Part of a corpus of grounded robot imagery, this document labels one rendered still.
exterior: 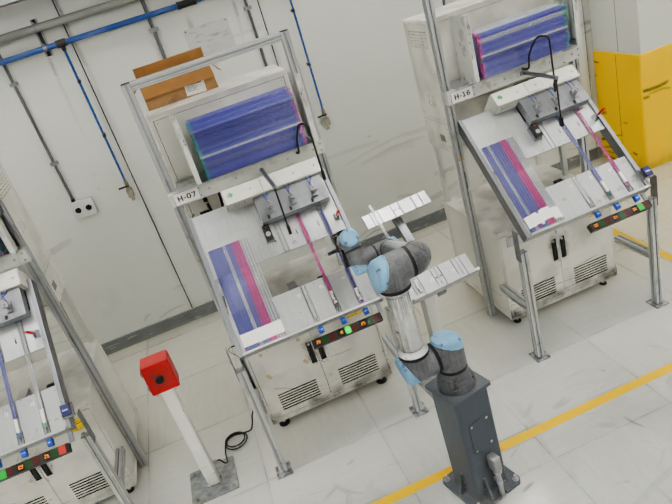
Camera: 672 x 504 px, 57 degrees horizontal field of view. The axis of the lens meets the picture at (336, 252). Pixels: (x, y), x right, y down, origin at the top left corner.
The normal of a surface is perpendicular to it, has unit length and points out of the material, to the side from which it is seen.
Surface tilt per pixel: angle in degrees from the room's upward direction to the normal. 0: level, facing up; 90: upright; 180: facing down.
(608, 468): 0
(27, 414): 47
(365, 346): 90
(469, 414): 90
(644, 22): 90
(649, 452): 0
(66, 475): 90
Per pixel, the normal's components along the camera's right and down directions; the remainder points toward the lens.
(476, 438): 0.50, 0.25
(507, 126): 0.00, -0.37
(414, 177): 0.29, 0.35
